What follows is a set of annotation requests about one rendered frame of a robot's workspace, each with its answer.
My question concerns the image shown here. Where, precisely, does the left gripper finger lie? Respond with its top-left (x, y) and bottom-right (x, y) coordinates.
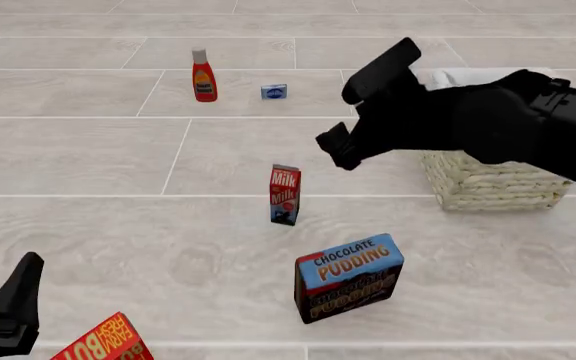
top-left (0, 251), bottom-right (46, 333)

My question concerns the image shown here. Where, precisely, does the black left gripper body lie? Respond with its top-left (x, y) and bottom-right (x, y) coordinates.
top-left (0, 320), bottom-right (40, 357)

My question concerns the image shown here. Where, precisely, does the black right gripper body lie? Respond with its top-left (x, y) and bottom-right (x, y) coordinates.
top-left (348, 80), bottom-right (457, 167)

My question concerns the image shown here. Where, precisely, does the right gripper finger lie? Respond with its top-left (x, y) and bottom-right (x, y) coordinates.
top-left (326, 144), bottom-right (365, 172)
top-left (315, 121), bottom-right (353, 156)

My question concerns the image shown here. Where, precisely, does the white cloth basket lining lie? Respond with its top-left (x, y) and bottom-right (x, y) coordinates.
top-left (412, 66), bottom-right (555, 92)

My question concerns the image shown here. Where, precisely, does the red blue milk carton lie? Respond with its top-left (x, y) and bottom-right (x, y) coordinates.
top-left (269, 163), bottom-right (302, 227)

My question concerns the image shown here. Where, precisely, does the woven pale wicker basket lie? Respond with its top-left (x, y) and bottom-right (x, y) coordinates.
top-left (419, 148), bottom-right (574, 213)

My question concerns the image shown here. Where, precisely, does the flat black plate on stalk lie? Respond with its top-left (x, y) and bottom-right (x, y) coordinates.
top-left (341, 36), bottom-right (423, 107)

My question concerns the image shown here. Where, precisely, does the small blue printed box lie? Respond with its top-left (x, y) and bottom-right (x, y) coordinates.
top-left (260, 83), bottom-right (289, 101)

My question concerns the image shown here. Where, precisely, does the red yellow butter box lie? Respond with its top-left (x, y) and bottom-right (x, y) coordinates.
top-left (49, 311), bottom-right (155, 360)

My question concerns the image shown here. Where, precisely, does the chocolate pudding box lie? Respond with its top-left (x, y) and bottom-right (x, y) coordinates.
top-left (293, 232), bottom-right (405, 325)

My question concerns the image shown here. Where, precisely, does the red ketchup bottle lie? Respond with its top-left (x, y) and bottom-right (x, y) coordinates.
top-left (191, 47), bottom-right (219, 103)

